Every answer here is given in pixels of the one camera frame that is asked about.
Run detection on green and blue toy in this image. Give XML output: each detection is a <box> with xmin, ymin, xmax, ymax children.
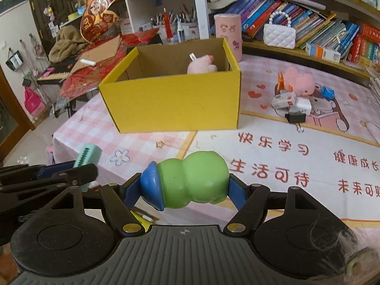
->
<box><xmin>140</xmin><ymin>151</ymin><xmax>229</xmax><ymax>211</ymax></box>

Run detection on small white red box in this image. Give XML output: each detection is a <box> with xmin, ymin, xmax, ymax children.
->
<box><xmin>271</xmin><ymin>91</ymin><xmax>297</xmax><ymax>109</ymax></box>

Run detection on pink plush heart toy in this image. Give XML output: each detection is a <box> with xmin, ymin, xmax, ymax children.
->
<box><xmin>283</xmin><ymin>67</ymin><xmax>316</xmax><ymax>96</ymax></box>

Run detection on black binder clip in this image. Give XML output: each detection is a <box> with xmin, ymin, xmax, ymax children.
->
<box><xmin>285</xmin><ymin>113</ymin><xmax>306</xmax><ymax>133</ymax></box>

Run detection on pink checkered cartoon mat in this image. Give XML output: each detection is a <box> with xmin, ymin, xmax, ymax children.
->
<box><xmin>53</xmin><ymin>55</ymin><xmax>379</xmax><ymax>228</ymax></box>

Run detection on yellow cardboard box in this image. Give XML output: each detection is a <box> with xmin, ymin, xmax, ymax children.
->
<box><xmin>99</xmin><ymin>38</ymin><xmax>241</xmax><ymax>133</ymax></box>

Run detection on white charger block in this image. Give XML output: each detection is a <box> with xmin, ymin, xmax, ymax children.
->
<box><xmin>289</xmin><ymin>96</ymin><xmax>312</xmax><ymax>116</ymax></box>

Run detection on orange hair clip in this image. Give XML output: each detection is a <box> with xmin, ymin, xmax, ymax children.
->
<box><xmin>277</xmin><ymin>72</ymin><xmax>293</xmax><ymax>93</ymax></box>

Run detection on pink plush in box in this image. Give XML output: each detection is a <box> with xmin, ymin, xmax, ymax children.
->
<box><xmin>187</xmin><ymin>53</ymin><xmax>218</xmax><ymax>75</ymax></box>

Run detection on wooden shelf board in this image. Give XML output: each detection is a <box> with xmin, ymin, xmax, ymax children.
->
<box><xmin>243</xmin><ymin>41</ymin><xmax>370</xmax><ymax>82</ymax></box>

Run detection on brown plush blanket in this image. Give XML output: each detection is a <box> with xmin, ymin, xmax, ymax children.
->
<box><xmin>48</xmin><ymin>25</ymin><xmax>87</xmax><ymax>63</ymax></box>

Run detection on white orange medicine box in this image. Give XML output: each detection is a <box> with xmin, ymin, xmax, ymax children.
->
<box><xmin>305</xmin><ymin>43</ymin><xmax>341</xmax><ymax>63</ymax></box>

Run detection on white quilted pearl handbag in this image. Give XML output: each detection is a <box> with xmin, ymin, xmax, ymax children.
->
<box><xmin>263</xmin><ymin>10</ymin><xmax>296</xmax><ymax>50</ymax></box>

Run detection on pink cylindrical holder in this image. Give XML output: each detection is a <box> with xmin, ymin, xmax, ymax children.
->
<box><xmin>214</xmin><ymin>14</ymin><xmax>242</xmax><ymax>62</ymax></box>

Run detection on white pen holder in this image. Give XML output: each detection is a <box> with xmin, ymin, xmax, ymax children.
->
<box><xmin>151</xmin><ymin>4</ymin><xmax>200</xmax><ymax>44</ymax></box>

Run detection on red gold festive decoration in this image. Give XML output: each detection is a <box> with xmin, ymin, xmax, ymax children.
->
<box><xmin>80</xmin><ymin>0</ymin><xmax>119</xmax><ymax>43</ymax></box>

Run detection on row of leaning books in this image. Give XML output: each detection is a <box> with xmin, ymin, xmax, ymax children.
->
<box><xmin>207</xmin><ymin>0</ymin><xmax>361</xmax><ymax>59</ymax></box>

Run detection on white shelf cabinet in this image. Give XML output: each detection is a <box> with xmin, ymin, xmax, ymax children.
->
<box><xmin>125</xmin><ymin>0</ymin><xmax>210</xmax><ymax>39</ymax></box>

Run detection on red dictionary books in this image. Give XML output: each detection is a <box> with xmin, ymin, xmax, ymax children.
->
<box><xmin>347</xmin><ymin>23</ymin><xmax>379</xmax><ymax>68</ymax></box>

